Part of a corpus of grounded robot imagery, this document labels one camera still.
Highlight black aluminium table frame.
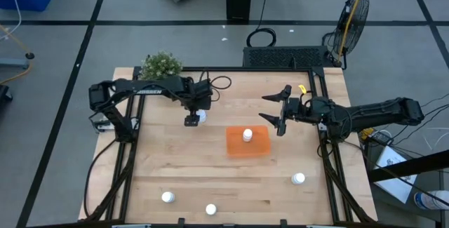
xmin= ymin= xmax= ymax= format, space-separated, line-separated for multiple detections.
xmin=83 ymin=65 xmax=378 ymax=228

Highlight black left arm base cable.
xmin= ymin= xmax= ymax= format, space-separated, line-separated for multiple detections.
xmin=83 ymin=138 xmax=118 ymax=219

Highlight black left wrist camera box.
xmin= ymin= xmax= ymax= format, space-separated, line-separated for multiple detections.
xmin=194 ymin=78 xmax=214 ymax=98

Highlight black perforated computer case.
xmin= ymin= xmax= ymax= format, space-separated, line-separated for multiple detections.
xmin=242 ymin=45 xmax=335 ymax=69

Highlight green potted plant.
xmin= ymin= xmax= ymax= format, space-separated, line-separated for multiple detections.
xmin=139 ymin=50 xmax=184 ymax=81

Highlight large white labelled bottle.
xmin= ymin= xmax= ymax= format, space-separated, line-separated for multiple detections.
xmin=413 ymin=189 xmax=449 ymax=211

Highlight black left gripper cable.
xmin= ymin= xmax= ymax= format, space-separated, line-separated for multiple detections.
xmin=199 ymin=69 xmax=233 ymax=103

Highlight white box at arm base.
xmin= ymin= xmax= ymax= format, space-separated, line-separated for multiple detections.
xmin=91 ymin=118 xmax=116 ymax=133

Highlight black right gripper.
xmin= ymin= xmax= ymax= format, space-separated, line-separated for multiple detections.
xmin=258 ymin=84 xmax=321 ymax=137

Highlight white printed paper box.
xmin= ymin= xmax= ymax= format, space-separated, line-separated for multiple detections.
xmin=373 ymin=145 xmax=419 ymax=205

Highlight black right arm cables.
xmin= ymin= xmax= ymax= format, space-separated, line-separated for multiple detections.
xmin=391 ymin=93 xmax=449 ymax=147

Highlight coiled black floor cable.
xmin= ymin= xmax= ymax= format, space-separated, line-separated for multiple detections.
xmin=246 ymin=0 xmax=278 ymax=48

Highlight yellow hanging strap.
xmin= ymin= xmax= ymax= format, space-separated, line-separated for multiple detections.
xmin=335 ymin=0 xmax=370 ymax=64

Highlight black floor fan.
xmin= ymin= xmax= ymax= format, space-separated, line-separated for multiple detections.
xmin=321 ymin=0 xmax=370 ymax=71

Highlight thin white cable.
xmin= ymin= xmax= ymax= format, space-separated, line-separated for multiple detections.
xmin=0 ymin=0 xmax=22 ymax=42

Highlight orange translucent plastic basket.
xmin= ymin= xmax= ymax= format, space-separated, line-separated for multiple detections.
xmin=225 ymin=125 xmax=272 ymax=159

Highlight black diagonal beam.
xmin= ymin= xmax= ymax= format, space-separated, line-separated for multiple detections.
xmin=368 ymin=149 xmax=449 ymax=184

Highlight grey metal floor rail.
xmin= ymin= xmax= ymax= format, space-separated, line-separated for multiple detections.
xmin=0 ymin=57 xmax=31 ymax=70

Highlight black power adapter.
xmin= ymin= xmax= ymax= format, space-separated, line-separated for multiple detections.
xmin=370 ymin=130 xmax=394 ymax=145

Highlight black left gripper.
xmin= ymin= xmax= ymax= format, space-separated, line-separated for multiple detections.
xmin=180 ymin=91 xmax=213 ymax=128

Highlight yellow floor cable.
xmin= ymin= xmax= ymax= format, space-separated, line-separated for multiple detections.
xmin=0 ymin=23 xmax=34 ymax=86

